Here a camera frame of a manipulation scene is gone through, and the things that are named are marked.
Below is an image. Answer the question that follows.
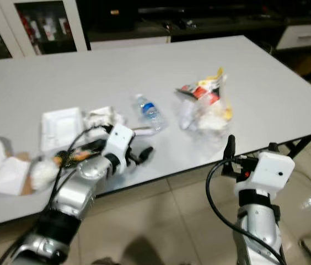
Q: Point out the white paper takeaway box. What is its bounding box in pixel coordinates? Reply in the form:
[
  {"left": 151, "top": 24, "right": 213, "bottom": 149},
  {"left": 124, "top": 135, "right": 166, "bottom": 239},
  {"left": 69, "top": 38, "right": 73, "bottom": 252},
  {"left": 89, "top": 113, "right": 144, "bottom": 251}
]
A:
[{"left": 0, "top": 137, "right": 35, "bottom": 197}]

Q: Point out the clear crumpled plastic bag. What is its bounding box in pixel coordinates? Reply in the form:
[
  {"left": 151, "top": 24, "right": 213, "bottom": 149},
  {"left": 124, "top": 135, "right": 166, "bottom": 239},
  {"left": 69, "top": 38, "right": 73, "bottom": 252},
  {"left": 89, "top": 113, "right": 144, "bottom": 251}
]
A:
[{"left": 179, "top": 99, "right": 233, "bottom": 137}]

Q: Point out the clear plastic water bottle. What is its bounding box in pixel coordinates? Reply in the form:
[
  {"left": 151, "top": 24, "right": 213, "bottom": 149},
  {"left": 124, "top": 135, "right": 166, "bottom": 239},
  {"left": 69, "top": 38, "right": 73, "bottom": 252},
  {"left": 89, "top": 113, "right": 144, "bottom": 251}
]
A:
[{"left": 132, "top": 94, "right": 167, "bottom": 133}]

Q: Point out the crumpled white carton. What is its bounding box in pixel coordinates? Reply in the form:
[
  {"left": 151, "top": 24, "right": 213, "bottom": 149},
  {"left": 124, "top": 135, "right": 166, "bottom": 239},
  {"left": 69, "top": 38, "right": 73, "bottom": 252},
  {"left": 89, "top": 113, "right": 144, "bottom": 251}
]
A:
[{"left": 84, "top": 106, "right": 126, "bottom": 133}]

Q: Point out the black orange snack packet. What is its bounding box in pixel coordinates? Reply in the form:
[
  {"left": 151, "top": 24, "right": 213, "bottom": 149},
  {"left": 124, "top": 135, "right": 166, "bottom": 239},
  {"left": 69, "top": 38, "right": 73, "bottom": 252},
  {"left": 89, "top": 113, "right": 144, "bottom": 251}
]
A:
[{"left": 53, "top": 141, "right": 106, "bottom": 169}]

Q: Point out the red yellow snack wrapper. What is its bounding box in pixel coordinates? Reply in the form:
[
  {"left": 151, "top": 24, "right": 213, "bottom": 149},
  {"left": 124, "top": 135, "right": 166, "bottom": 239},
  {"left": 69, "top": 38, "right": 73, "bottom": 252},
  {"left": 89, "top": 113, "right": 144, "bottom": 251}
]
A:
[{"left": 176, "top": 67, "right": 228, "bottom": 105}]

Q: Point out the white square foam tray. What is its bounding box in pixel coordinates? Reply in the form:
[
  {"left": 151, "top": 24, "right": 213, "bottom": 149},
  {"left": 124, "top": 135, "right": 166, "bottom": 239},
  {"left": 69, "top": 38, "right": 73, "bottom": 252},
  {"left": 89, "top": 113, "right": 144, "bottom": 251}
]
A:
[{"left": 41, "top": 107, "right": 84, "bottom": 152}]

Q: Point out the white table with black legs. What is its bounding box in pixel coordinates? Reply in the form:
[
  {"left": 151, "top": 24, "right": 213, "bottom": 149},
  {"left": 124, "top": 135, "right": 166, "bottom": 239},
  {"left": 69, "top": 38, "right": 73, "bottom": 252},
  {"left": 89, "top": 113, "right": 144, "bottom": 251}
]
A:
[{"left": 0, "top": 35, "right": 311, "bottom": 230}]

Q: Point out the crumpled white tissue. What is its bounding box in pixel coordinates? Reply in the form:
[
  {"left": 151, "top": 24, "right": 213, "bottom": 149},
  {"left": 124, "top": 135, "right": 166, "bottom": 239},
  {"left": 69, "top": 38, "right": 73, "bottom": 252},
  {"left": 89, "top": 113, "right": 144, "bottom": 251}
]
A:
[{"left": 30, "top": 160, "right": 62, "bottom": 191}]

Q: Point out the white drawer unit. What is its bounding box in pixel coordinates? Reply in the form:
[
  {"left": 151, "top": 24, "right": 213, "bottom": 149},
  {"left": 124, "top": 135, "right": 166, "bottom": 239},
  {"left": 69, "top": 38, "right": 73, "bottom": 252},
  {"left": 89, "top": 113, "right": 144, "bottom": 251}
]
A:
[{"left": 276, "top": 22, "right": 311, "bottom": 51}]

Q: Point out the dark low TV bench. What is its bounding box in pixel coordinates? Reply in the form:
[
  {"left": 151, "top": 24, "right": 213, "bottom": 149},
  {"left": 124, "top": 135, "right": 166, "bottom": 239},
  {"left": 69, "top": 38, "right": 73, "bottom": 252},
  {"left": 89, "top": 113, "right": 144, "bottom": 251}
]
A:
[{"left": 76, "top": 0, "right": 311, "bottom": 51}]

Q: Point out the white glass door cabinet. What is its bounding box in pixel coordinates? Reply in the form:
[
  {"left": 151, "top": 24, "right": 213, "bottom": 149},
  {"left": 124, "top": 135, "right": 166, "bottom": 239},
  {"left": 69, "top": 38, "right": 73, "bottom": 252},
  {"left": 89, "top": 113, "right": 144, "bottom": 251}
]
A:
[{"left": 0, "top": 0, "right": 87, "bottom": 61}]

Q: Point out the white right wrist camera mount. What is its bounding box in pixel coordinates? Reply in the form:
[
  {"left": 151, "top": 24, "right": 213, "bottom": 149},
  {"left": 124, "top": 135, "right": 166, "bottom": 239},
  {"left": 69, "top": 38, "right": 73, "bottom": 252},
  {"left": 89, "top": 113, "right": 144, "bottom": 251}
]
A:
[{"left": 246, "top": 151, "right": 296, "bottom": 193}]

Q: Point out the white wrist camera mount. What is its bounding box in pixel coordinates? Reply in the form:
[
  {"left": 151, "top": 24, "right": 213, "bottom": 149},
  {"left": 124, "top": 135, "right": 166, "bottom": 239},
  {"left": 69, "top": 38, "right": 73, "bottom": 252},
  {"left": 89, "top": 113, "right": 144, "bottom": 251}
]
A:
[
  {"left": 246, "top": 151, "right": 296, "bottom": 193},
  {"left": 104, "top": 124, "right": 135, "bottom": 166}
]

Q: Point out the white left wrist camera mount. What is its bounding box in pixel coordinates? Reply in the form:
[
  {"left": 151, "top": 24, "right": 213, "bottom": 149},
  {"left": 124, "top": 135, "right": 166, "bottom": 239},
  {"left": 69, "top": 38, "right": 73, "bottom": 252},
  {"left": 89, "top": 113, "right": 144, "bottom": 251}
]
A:
[{"left": 104, "top": 124, "right": 135, "bottom": 166}]

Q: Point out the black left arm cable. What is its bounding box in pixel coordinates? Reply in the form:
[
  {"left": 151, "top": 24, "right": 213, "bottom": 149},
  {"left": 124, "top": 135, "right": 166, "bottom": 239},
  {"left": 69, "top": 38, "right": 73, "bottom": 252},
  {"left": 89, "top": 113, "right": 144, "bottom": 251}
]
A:
[{"left": 51, "top": 125, "right": 115, "bottom": 213}]

